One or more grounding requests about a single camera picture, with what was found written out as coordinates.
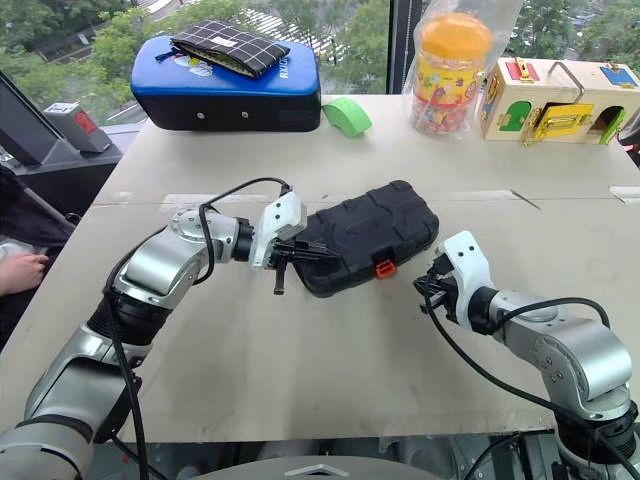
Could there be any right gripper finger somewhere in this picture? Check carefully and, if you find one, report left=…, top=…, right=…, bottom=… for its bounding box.
left=413, top=277, right=445, bottom=297
left=418, top=293, right=450, bottom=316

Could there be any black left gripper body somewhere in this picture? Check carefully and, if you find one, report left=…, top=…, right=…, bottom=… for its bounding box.
left=268, top=238, right=308, bottom=274

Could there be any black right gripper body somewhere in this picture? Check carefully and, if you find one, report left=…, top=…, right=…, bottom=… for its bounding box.
left=424, top=251, right=462, bottom=324

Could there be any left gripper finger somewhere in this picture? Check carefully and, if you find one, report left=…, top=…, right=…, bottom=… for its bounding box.
left=294, top=240, right=343, bottom=263
left=272, top=256, right=288, bottom=297

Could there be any black plastic tool case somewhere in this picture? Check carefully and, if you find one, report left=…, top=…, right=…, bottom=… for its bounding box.
left=289, top=179, right=441, bottom=299

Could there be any wooden latch busy box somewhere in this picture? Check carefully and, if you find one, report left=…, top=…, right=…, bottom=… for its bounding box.
left=479, top=56, right=640, bottom=149

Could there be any person's bare hand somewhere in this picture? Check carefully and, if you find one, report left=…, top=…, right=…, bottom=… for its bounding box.
left=0, top=251, right=50, bottom=297

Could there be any green arched foam block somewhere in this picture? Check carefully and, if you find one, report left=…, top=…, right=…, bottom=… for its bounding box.
left=321, top=96, right=374, bottom=139

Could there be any blue black padded case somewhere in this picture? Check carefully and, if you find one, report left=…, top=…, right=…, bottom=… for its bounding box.
left=130, top=34, right=323, bottom=133

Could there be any grey rounded shape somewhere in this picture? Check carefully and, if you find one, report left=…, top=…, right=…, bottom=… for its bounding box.
left=191, top=453, right=442, bottom=480

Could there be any candy jar orange lid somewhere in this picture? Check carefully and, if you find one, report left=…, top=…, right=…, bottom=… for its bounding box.
left=411, top=13, right=494, bottom=137

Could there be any black white checkered pouch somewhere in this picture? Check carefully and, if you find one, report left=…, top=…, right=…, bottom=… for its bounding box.
left=154, top=18, right=292, bottom=81

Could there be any dark window pillar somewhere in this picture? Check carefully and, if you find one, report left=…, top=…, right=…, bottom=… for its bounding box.
left=387, top=0, right=424, bottom=96

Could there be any grey device red label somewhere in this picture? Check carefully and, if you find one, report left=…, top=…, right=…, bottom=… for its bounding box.
left=43, top=101, right=114, bottom=154

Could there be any black rounded object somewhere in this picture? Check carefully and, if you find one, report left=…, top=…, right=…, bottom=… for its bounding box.
left=616, top=106, right=640, bottom=169

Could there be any person's dark clothed body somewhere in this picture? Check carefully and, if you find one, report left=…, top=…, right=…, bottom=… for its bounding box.
left=0, top=164, right=77, bottom=351

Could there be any clear plastic bag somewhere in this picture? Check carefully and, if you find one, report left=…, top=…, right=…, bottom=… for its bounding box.
left=401, top=0, right=524, bottom=144

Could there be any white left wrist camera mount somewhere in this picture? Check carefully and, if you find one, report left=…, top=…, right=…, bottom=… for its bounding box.
left=249, top=191, right=309, bottom=270

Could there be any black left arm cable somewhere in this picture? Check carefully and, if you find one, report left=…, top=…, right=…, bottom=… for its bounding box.
left=101, top=176, right=294, bottom=480

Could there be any dark slanted metal frame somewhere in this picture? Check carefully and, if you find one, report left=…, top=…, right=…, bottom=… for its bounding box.
left=0, top=69, right=124, bottom=177

